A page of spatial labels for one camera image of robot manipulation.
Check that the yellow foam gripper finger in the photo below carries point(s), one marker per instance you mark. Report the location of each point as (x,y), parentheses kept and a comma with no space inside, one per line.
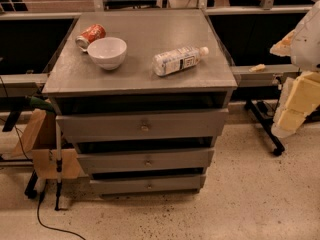
(283,47)
(299,98)

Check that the grey top drawer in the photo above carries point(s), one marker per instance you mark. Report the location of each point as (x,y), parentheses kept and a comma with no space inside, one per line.
(142,125)

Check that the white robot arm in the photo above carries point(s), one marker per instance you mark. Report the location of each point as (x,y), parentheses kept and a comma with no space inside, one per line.
(305,44)

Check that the grey middle drawer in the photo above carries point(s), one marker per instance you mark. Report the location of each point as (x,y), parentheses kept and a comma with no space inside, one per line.
(130,161)

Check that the grey drawer cabinet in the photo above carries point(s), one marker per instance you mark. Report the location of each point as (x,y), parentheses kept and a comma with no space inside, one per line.
(77,86)

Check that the small yellow foam piece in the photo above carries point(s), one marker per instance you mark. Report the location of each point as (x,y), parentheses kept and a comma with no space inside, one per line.
(257,68)

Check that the clear plastic water bottle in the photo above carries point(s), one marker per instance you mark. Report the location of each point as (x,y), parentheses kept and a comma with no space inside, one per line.
(170,62)

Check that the white ceramic bowl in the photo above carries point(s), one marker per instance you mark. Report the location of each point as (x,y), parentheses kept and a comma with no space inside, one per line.
(108,53)

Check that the red soda can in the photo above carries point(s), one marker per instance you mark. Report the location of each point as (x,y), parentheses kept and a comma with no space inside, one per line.
(89,35)

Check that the grey metal pole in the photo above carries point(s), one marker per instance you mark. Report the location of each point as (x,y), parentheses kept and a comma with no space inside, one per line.
(59,165)

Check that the brown cardboard box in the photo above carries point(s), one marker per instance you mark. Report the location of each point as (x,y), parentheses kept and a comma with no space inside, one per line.
(38,142)

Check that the green handled tool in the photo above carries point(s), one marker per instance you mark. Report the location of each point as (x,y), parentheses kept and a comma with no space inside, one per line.
(16,105)

